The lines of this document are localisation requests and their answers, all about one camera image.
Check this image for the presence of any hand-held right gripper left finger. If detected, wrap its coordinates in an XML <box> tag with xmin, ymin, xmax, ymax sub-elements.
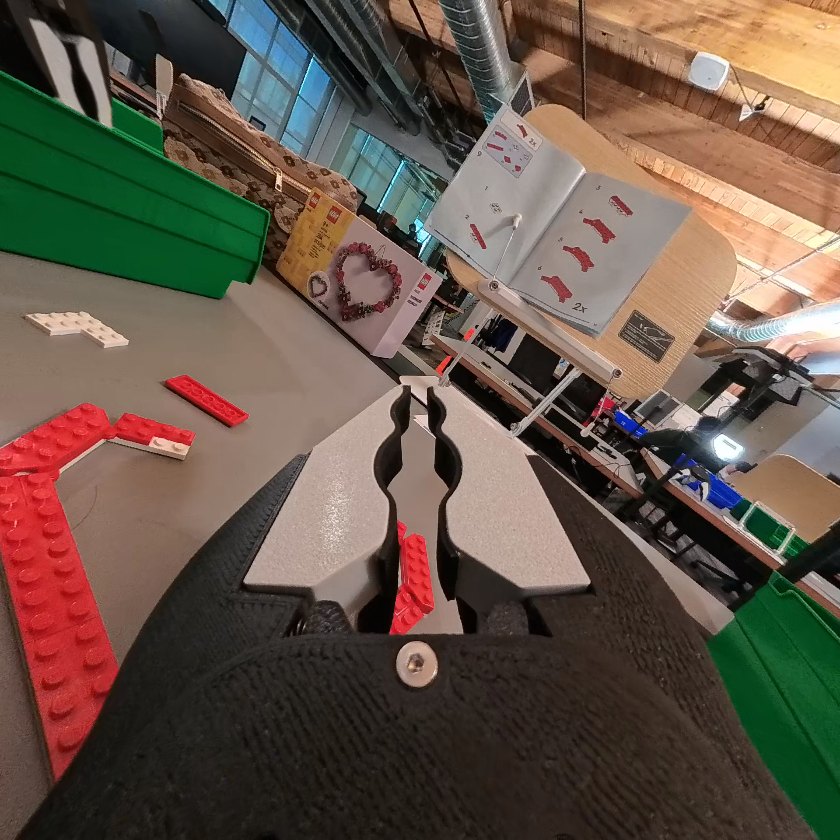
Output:
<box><xmin>243</xmin><ymin>384</ymin><xmax>412</xmax><ymax>634</ymax></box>

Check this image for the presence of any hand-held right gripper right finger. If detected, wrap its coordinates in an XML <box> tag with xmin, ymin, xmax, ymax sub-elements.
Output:
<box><xmin>426</xmin><ymin>387</ymin><xmax>592</xmax><ymax>635</ymax></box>

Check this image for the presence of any small red lego piece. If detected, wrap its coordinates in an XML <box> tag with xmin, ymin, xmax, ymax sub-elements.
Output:
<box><xmin>389</xmin><ymin>521</ymin><xmax>436</xmax><ymax>636</ymax></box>

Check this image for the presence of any green plastic bin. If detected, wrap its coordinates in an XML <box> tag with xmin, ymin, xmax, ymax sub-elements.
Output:
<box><xmin>707</xmin><ymin>570</ymin><xmax>840</xmax><ymax>840</ymax></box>
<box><xmin>0</xmin><ymin>69</ymin><xmax>272</xmax><ymax>301</ymax></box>

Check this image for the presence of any red lego frame assembly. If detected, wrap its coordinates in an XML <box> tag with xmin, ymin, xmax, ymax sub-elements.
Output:
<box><xmin>0</xmin><ymin>402</ymin><xmax>196</xmax><ymax>783</ymax></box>

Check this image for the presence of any red rectangular lego plate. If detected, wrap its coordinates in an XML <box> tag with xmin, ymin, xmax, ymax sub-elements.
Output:
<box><xmin>163</xmin><ymin>374</ymin><xmax>251</xmax><ymax>428</ymax></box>

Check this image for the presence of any lego set box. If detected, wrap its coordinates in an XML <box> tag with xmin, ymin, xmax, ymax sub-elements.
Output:
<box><xmin>275</xmin><ymin>186</ymin><xmax>443</xmax><ymax>360</ymax></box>

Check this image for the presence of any white corner lego plate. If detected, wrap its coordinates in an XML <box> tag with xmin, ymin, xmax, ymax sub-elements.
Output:
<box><xmin>24</xmin><ymin>310</ymin><xmax>130</xmax><ymax>349</ymax></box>

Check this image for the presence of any lego instruction booklet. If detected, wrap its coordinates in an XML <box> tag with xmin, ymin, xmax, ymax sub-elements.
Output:
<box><xmin>423</xmin><ymin>106</ymin><xmax>694</xmax><ymax>340</ymax></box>

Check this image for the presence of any brown patterned bag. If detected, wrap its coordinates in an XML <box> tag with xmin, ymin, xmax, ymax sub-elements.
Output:
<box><xmin>160</xmin><ymin>73</ymin><xmax>361</xmax><ymax>266</ymax></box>

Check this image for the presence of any white ceiling access point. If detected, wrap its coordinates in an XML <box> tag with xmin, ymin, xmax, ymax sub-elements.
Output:
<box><xmin>688</xmin><ymin>50</ymin><xmax>731</xmax><ymax>90</ymax></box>

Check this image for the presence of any silver ventilation duct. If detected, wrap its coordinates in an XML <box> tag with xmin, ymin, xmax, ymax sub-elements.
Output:
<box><xmin>436</xmin><ymin>0</ymin><xmax>527</xmax><ymax>127</ymax></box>

